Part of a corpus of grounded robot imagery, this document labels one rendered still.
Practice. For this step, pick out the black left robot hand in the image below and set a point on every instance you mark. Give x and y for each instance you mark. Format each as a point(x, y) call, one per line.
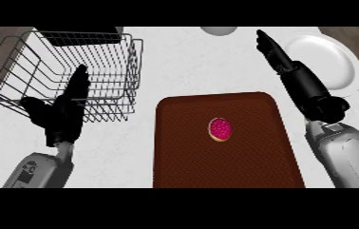
point(65, 112)

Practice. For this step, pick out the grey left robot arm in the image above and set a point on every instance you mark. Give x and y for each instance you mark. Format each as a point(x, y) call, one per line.
point(44, 169)

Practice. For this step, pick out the grey round object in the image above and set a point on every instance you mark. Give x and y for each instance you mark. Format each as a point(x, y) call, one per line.
point(219, 30)

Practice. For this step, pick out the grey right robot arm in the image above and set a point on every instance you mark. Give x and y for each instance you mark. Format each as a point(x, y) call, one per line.
point(334, 153)

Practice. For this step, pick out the white plate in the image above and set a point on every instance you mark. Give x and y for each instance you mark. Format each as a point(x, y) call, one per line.
point(322, 58)

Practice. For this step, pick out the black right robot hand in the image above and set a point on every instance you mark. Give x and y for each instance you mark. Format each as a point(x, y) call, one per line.
point(306, 85)

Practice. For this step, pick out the brown tray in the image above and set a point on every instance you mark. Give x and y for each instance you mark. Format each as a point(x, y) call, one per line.
point(225, 163)

